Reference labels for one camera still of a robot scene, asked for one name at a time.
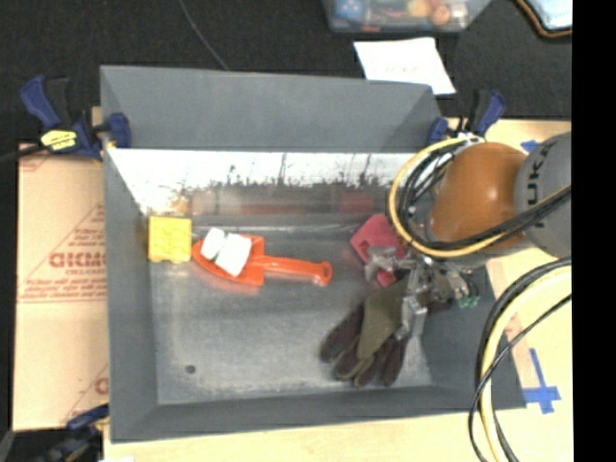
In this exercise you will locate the grey metal bin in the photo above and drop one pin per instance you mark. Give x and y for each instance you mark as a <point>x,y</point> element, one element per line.
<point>269,335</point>

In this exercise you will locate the white foam block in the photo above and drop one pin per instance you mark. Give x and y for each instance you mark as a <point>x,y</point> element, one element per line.
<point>212,244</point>
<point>235,255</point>

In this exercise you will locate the orange toy shovel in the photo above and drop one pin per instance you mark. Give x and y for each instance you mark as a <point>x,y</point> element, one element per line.
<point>284,267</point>

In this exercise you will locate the purple and olive glove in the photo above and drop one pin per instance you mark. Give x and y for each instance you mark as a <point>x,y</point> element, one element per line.
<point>373,335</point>

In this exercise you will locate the brown cardboard board, red print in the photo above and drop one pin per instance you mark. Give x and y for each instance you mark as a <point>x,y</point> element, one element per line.
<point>58,306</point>

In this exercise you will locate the yellow toy brick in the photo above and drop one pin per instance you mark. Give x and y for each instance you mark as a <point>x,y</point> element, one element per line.
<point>168,238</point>

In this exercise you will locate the pink-red block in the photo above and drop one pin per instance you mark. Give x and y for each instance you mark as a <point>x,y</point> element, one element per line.
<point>373,236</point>

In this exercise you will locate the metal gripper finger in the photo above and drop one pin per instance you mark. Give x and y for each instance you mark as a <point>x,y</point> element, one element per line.
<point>385,260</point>
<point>411,315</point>

